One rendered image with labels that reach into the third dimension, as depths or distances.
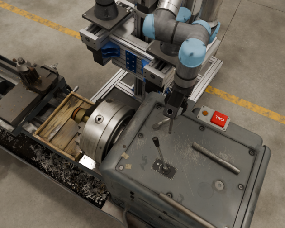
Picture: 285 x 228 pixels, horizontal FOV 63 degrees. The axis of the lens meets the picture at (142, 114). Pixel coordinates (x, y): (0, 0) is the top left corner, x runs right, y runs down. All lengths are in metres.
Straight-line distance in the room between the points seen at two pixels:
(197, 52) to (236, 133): 0.48
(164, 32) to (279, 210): 2.03
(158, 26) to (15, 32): 2.93
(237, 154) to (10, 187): 1.96
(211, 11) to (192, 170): 0.70
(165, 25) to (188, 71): 0.17
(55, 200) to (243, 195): 1.67
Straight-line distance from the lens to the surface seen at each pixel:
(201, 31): 0.79
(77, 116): 1.19
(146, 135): 0.96
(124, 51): 1.59
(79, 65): 2.91
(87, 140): 1.05
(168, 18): 0.81
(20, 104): 1.51
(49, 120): 1.49
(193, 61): 0.70
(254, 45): 3.48
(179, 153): 0.95
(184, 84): 0.77
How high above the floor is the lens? 2.13
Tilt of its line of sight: 60 degrees down
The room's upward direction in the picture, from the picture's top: 4 degrees clockwise
